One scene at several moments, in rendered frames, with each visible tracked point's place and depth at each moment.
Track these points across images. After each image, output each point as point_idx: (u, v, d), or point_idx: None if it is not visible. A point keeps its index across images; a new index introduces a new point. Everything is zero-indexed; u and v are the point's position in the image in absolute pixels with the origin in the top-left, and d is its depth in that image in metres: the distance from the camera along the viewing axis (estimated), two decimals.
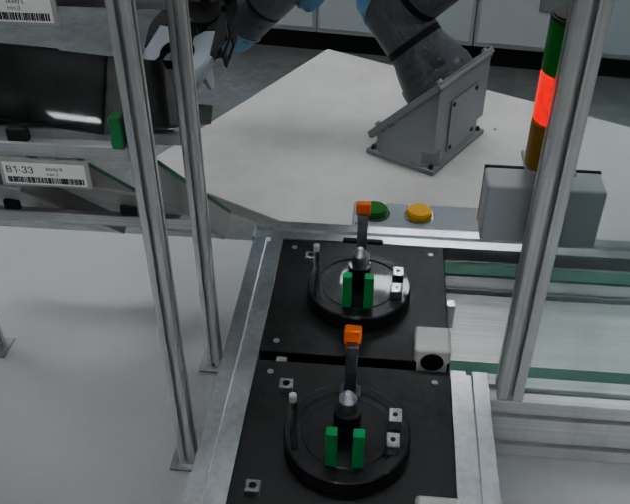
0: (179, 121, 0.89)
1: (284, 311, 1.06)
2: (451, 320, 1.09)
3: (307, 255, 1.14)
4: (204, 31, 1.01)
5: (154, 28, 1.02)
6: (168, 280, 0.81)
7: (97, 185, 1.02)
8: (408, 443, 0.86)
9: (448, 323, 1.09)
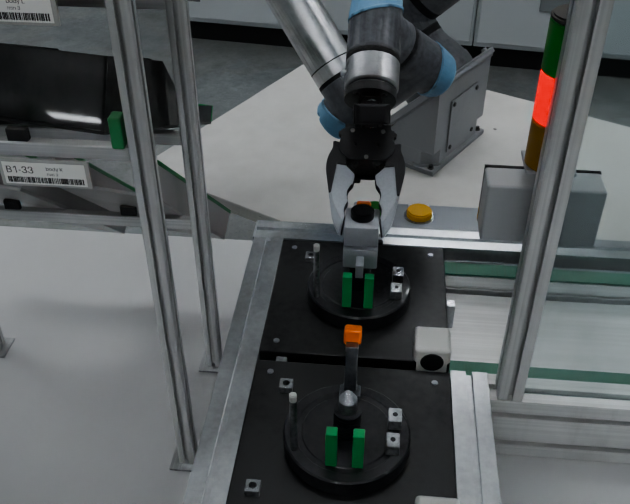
0: (179, 121, 0.89)
1: (284, 311, 1.06)
2: (451, 320, 1.09)
3: (307, 255, 1.14)
4: (384, 168, 1.02)
5: (332, 168, 1.03)
6: (168, 280, 0.81)
7: (97, 185, 1.02)
8: (408, 443, 0.86)
9: (448, 323, 1.09)
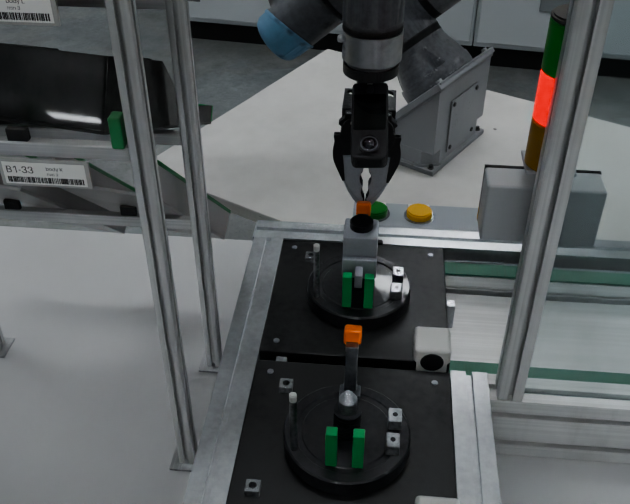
0: (179, 121, 0.89)
1: (284, 311, 1.06)
2: (451, 320, 1.09)
3: (307, 255, 1.14)
4: None
5: (340, 161, 1.06)
6: (168, 280, 0.81)
7: (97, 185, 1.02)
8: (408, 443, 0.86)
9: (448, 323, 1.09)
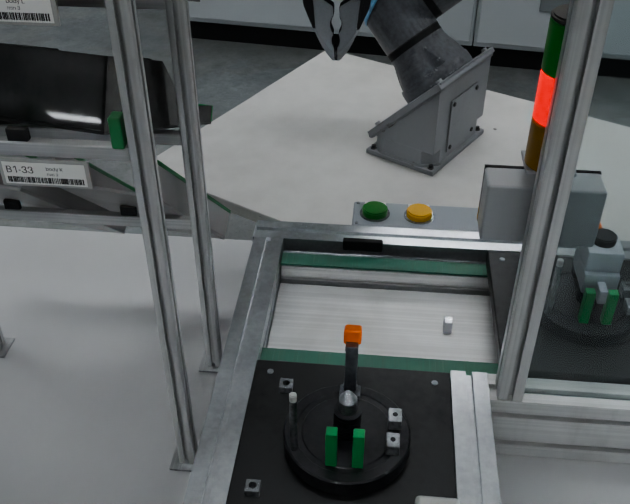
0: (179, 121, 0.89)
1: None
2: None
3: None
4: (349, 0, 1.04)
5: (309, 5, 1.05)
6: (168, 280, 0.81)
7: (97, 185, 1.02)
8: (408, 443, 0.86)
9: None
